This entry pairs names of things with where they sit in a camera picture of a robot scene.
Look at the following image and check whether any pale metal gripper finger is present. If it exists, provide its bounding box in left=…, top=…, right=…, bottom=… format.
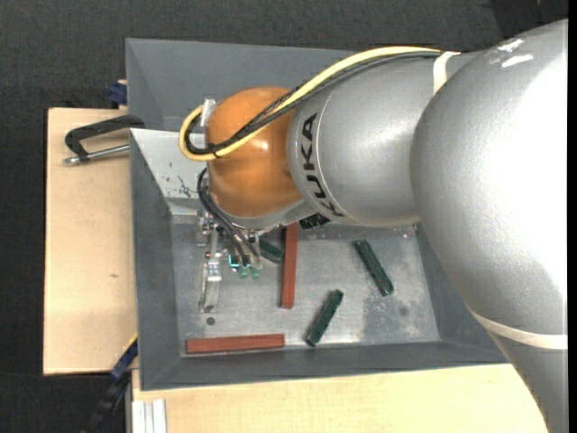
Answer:
left=207, top=262, right=223, bottom=313
left=197, top=263, right=212, bottom=314

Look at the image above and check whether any grey metal bin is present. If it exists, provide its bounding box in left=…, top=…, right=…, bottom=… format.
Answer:
left=124, top=37, right=511, bottom=392

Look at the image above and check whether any red-brown flat block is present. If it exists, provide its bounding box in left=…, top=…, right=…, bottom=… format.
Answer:
left=279, top=222, right=300, bottom=310
left=184, top=333, right=287, bottom=356

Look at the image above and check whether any dark green flat block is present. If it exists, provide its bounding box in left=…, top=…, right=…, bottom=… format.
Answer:
left=352, top=238, right=396, bottom=298
left=258, top=237, right=286, bottom=264
left=304, top=288, right=345, bottom=348

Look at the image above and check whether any pale wood flat board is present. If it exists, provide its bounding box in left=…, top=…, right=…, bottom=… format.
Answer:
left=42, top=107, right=139, bottom=376

